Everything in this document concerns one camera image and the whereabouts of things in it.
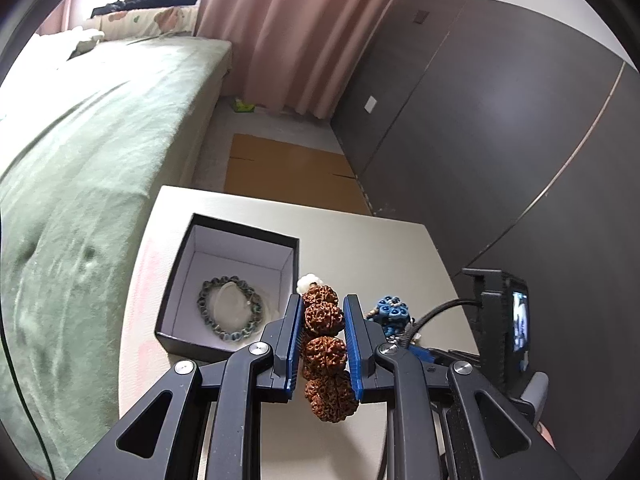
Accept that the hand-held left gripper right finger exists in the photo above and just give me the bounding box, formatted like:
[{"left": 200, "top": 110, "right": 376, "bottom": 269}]
[{"left": 342, "top": 294, "right": 583, "bottom": 480}]

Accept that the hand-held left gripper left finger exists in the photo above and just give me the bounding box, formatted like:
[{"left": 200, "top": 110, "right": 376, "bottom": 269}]
[{"left": 65, "top": 294, "right": 304, "bottom": 480}]

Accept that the brown rudraksha bead bracelet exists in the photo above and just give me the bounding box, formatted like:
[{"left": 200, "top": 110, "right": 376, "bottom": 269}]
[{"left": 296, "top": 274, "right": 360, "bottom": 423}]

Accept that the black jewelry box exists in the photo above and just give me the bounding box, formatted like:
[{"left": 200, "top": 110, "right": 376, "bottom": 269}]
[{"left": 155, "top": 213, "right": 301, "bottom": 361}]

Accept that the flat brown cardboard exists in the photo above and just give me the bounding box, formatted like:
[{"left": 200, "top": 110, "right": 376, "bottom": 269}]
[{"left": 223, "top": 133, "right": 374, "bottom": 216}]

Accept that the dark grey wardrobe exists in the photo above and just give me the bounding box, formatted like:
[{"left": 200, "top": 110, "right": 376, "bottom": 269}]
[{"left": 330, "top": 0, "right": 640, "bottom": 413}]

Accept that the bed with green blanket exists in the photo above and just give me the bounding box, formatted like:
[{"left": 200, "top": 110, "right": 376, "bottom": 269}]
[{"left": 0, "top": 35, "right": 234, "bottom": 480}]

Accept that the pink curtain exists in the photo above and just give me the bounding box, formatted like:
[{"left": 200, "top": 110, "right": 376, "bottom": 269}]
[{"left": 197, "top": 0, "right": 417, "bottom": 121}]

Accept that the floral pillow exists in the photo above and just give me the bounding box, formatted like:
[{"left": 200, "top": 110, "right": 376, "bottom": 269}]
[{"left": 92, "top": 5, "right": 202, "bottom": 39}]

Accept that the white cloth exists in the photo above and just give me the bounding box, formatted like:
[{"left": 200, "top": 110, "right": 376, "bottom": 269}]
[{"left": 37, "top": 26, "right": 107, "bottom": 62}]

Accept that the blue bead bracelet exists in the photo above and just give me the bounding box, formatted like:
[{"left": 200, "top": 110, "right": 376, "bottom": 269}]
[{"left": 365, "top": 296, "right": 414, "bottom": 342}]

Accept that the black braided cable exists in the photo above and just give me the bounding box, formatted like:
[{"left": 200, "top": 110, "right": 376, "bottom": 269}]
[{"left": 400, "top": 300, "right": 483, "bottom": 347}]

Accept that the green bead bracelet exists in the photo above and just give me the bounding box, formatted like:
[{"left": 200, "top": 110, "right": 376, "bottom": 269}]
[{"left": 197, "top": 276, "right": 264, "bottom": 343}]

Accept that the thin black cable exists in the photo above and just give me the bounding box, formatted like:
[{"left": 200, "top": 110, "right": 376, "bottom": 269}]
[{"left": 0, "top": 305, "right": 53, "bottom": 480}]

